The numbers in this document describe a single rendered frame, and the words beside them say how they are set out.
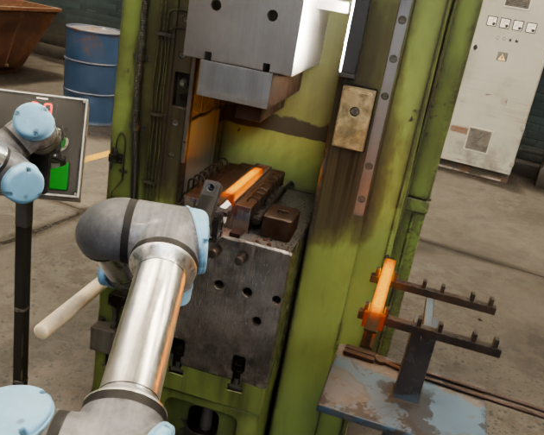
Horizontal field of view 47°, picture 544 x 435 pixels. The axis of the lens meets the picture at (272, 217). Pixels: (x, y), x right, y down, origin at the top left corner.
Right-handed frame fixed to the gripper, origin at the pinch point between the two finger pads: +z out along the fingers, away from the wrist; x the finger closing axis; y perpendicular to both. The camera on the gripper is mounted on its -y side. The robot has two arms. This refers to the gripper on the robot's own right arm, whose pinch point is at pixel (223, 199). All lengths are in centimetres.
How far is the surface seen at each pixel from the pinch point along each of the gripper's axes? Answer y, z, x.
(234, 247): 11.6, -3.3, 6.0
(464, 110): 28, 528, 96
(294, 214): 2.5, 8.9, 19.0
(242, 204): 1.3, 3.1, 4.8
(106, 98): 68, 397, -242
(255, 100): -28.2, 2.2, 4.1
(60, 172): -1.3, -12.7, -42.5
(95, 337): 63, 12, -41
